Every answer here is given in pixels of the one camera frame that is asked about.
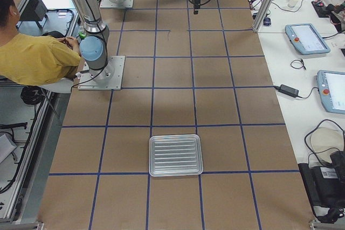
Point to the black equipment box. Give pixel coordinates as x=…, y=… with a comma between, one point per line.
x=325, y=192

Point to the person in yellow shirt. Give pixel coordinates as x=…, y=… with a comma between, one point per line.
x=34, y=61

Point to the black power adapter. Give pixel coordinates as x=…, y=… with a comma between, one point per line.
x=292, y=92

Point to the blue teach pendant upper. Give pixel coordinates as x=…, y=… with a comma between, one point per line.
x=306, y=39

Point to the blue teach pendant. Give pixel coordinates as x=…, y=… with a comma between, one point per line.
x=306, y=39
x=331, y=90

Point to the blue teach pendant lower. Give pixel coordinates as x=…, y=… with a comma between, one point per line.
x=331, y=90

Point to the silver ribbed metal tray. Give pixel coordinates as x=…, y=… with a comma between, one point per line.
x=175, y=155

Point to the white cup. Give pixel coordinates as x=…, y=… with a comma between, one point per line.
x=292, y=3

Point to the white chair seat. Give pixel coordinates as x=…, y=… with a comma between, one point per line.
x=62, y=86

